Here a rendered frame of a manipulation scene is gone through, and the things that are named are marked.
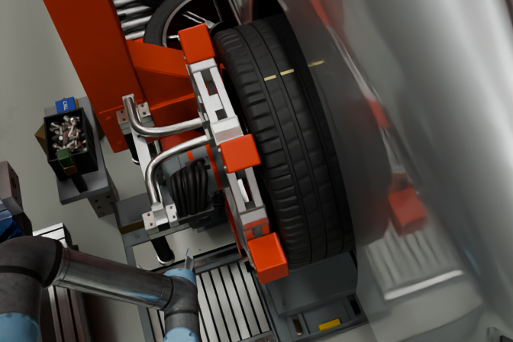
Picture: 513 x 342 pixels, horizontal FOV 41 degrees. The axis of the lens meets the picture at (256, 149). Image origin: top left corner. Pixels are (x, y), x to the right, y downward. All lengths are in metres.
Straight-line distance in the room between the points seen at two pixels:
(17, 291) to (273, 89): 0.69
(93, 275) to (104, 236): 1.42
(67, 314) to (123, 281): 1.03
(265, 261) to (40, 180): 1.61
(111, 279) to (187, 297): 0.19
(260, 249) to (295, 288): 0.69
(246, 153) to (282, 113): 0.13
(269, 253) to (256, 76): 0.42
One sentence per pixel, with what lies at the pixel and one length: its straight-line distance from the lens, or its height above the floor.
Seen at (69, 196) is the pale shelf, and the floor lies 0.45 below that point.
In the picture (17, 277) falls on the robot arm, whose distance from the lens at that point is 1.30.
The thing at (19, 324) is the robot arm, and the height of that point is 1.28.
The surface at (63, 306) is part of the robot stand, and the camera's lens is 2.48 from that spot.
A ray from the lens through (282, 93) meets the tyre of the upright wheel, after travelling 1.56.
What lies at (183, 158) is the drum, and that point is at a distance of 1.79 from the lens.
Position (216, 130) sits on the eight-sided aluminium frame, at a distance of 1.57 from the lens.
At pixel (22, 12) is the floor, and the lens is 3.84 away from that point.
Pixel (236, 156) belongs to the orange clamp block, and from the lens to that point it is 1.49.
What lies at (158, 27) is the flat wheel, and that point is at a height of 0.50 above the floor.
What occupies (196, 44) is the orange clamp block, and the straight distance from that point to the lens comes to 1.79.
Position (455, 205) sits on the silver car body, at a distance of 0.90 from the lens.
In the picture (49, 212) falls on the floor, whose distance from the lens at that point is 2.97.
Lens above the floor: 2.35
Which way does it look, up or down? 54 degrees down
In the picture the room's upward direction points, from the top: 10 degrees counter-clockwise
